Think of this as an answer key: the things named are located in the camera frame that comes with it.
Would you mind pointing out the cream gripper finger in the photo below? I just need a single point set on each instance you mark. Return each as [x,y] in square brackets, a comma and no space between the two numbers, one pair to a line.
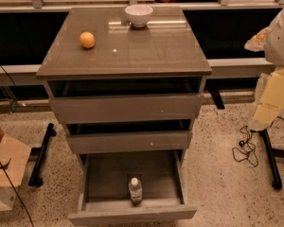
[257,42]
[269,100]

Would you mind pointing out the clear plastic bottle white cap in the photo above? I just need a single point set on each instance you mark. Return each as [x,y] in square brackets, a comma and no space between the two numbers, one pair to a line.
[135,189]

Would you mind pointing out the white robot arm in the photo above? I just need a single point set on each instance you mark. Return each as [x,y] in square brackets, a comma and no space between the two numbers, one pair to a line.
[274,49]

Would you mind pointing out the top drawer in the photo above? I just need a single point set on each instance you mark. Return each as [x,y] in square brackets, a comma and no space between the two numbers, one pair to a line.
[81,101]

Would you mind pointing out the grey drawer cabinet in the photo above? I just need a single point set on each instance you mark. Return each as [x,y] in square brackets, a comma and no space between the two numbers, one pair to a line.
[163,57]

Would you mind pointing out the open bottom drawer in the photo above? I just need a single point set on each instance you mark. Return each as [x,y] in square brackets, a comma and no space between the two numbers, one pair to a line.
[105,197]

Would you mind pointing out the middle drawer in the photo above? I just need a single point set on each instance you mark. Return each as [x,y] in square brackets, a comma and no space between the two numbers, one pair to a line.
[129,136]

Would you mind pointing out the black stand leg right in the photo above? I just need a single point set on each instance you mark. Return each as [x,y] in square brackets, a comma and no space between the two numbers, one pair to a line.
[272,154]

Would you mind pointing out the black stand leg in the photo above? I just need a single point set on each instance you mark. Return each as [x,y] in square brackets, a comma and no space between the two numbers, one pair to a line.
[272,154]
[35,178]

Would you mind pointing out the white bowl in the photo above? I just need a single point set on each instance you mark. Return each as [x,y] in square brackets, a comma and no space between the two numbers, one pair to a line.
[138,15]

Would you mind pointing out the orange fruit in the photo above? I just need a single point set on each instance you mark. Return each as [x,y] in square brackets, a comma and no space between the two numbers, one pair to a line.
[87,40]

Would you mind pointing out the black stand leg left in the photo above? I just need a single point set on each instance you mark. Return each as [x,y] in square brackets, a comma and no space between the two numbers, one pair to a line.
[35,178]

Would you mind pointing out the cardboard box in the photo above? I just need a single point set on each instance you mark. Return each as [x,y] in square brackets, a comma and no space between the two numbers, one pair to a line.
[14,155]

